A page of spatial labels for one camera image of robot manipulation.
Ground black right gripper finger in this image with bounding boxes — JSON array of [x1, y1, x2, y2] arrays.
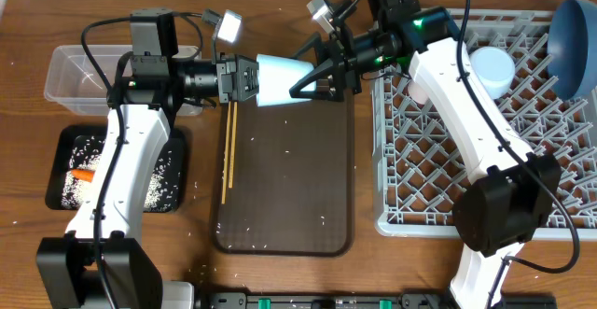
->
[[291, 33, 332, 69], [289, 61, 344, 102]]

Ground wooden chopstick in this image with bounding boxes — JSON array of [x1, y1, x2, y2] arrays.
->
[[229, 102, 239, 189], [221, 103, 232, 204]]

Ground light blue cup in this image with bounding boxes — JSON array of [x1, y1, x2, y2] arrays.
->
[[257, 54, 314, 107]]

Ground pink cup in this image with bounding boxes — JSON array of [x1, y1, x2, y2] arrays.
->
[[408, 80, 429, 105]]

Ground white rice pile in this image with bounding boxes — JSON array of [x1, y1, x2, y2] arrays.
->
[[51, 136, 185, 213]]

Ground light blue small bowl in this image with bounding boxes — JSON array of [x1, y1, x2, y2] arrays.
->
[[470, 47, 515, 100]]

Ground orange carrot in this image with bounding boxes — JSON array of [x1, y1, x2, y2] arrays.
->
[[70, 169, 95, 182]]

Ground dark blue plate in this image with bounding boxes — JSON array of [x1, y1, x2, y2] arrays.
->
[[548, 0, 596, 100]]

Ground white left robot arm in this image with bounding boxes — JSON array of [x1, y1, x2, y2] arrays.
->
[[36, 7, 259, 308]]

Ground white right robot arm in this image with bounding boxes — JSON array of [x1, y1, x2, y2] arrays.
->
[[289, 0, 561, 308]]

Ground grey plastic dishwasher rack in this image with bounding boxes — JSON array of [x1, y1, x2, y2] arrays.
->
[[368, 7, 597, 241]]

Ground black waste tray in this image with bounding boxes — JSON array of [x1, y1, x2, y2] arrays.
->
[[45, 125, 187, 213]]

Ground dark brown serving tray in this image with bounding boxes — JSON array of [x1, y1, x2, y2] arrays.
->
[[211, 94, 354, 257]]

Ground clear plastic bin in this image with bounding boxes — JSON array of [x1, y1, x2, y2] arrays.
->
[[44, 45, 202, 117]]

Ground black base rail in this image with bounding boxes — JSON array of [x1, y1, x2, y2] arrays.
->
[[160, 280, 559, 309]]

